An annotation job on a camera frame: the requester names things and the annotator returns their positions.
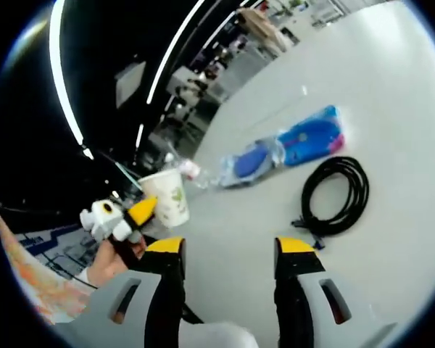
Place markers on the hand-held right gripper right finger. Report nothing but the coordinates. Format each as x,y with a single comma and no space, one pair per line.
293,282

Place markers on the white tabletop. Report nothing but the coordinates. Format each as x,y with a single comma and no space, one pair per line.
384,90

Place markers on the blue white snack packet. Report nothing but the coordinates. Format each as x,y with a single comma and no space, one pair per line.
311,137

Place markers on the person's left hand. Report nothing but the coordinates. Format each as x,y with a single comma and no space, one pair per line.
108,261

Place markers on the clear plastic water bottle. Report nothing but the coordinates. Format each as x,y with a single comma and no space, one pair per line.
203,179

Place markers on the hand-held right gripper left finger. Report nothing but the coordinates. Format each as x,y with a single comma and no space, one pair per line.
166,290

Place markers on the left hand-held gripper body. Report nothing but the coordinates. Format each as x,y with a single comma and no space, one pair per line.
105,217

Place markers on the person's right hand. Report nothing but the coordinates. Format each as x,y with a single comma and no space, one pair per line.
217,335

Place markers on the ceiling light strip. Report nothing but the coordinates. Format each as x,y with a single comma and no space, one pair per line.
63,72
170,58

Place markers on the white paper cup green print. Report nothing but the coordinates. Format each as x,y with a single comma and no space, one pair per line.
166,192

